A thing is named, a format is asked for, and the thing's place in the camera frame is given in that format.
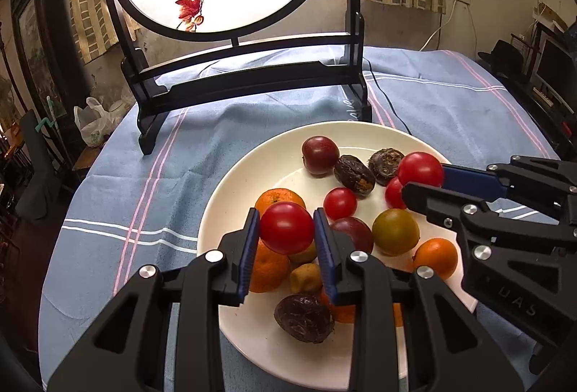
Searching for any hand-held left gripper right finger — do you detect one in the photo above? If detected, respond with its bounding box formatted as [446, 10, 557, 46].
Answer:
[313, 207, 524, 392]

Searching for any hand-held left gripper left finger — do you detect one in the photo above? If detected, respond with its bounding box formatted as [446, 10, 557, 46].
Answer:
[47, 207, 262, 392]

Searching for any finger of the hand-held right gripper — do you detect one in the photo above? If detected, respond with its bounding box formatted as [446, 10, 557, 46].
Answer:
[441, 154, 577, 225]
[402, 181, 577, 257]

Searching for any yellow-brown longan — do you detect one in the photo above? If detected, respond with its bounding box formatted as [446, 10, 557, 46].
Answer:
[289, 263, 322, 294]
[288, 241, 317, 265]

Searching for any smooth orange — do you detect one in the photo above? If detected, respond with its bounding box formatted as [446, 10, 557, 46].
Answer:
[320, 287, 404, 328]
[249, 239, 291, 294]

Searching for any red cherry tomato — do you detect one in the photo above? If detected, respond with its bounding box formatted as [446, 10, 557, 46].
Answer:
[260, 201, 315, 255]
[397, 151, 445, 190]
[323, 187, 358, 220]
[384, 176, 409, 210]

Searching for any dark red plum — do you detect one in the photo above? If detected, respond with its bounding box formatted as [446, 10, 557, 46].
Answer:
[330, 217, 374, 255]
[301, 136, 340, 174]

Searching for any large dimpled orange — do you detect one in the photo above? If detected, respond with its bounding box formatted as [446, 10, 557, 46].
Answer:
[255, 188, 307, 217]

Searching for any wrinkled dark passion fruit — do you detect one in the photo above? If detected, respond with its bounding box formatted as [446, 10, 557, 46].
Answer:
[368, 149, 405, 186]

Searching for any white oval plate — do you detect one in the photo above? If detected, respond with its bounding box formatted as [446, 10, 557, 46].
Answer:
[197, 120, 479, 392]

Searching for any green-yellow mandarin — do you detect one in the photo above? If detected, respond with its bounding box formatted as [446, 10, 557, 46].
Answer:
[372, 208, 420, 256]

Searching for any small orange mandarin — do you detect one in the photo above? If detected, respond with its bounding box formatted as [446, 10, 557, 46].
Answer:
[413, 238, 458, 280]

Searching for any blue striped tablecloth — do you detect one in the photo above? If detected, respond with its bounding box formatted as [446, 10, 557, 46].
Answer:
[38, 45, 564, 392]

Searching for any black media shelf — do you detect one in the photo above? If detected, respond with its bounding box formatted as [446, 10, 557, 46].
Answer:
[511, 20, 577, 160]

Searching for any black hat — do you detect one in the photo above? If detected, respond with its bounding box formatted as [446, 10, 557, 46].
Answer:
[478, 39, 526, 77]

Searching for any computer monitor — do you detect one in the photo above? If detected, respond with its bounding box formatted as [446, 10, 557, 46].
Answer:
[538, 36, 577, 95]

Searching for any white plastic bag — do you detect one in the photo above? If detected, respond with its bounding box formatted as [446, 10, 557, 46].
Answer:
[74, 97, 124, 148]

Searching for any grey chair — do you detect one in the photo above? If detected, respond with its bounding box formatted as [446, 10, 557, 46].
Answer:
[18, 108, 64, 208]

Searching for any dark framed painting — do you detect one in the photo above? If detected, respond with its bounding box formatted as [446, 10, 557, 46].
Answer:
[11, 0, 86, 113]

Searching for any black power cable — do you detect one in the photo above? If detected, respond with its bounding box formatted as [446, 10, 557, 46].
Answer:
[363, 58, 418, 136]

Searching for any white wall cable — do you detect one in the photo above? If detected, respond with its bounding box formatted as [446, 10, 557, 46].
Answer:
[419, 0, 458, 52]

